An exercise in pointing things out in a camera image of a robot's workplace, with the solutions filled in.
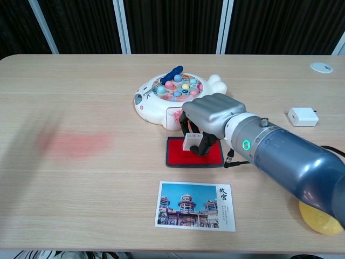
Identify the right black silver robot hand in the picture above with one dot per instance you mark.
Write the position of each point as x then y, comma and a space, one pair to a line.
213, 108

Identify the small red white stamp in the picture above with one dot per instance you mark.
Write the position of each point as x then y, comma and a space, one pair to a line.
190, 141

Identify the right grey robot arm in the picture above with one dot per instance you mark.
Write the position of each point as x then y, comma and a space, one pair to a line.
291, 156

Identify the blue toy hammer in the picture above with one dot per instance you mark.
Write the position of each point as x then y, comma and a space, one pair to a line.
172, 72

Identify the red ink pad black case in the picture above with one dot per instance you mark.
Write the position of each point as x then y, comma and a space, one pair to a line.
175, 153

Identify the white fish-shaped fishing toy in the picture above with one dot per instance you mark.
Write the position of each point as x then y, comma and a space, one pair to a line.
151, 108

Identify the white power adapter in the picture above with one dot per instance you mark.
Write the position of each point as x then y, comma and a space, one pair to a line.
303, 117

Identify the palace photo postcard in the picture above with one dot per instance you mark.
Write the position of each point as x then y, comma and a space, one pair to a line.
188, 207

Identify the yellow toy fruit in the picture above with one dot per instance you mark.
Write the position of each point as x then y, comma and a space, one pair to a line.
318, 221

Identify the white aluminium partition post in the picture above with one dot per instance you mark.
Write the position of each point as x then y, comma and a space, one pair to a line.
224, 27
43, 27
122, 27
340, 48

